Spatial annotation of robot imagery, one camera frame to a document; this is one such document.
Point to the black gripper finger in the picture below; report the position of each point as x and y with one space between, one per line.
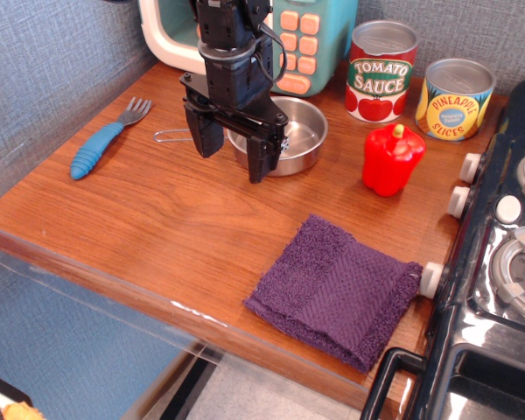
207 134
263 155

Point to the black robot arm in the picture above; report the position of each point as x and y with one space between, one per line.
229 25

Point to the tomato sauce can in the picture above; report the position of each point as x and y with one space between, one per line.
380 67

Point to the purple cloth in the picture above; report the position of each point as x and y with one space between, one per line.
336 294

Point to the silver pan with wire handle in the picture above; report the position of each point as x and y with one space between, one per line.
306 131

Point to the black oven door handle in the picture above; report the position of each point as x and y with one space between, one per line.
394 360

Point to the black toy stove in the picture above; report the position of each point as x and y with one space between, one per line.
475 343

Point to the blue handled fork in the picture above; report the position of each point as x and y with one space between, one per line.
90 153

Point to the white stove knob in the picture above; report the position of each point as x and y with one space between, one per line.
458 199
430 279
469 167

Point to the red toy bell pepper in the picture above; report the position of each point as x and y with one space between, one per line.
391 155

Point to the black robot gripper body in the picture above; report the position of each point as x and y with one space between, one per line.
236 88

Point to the teal toy microwave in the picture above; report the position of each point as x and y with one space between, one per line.
316 36

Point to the pineapple slices can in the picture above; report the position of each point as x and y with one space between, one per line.
454 98

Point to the white stove button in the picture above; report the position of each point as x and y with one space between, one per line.
508 209

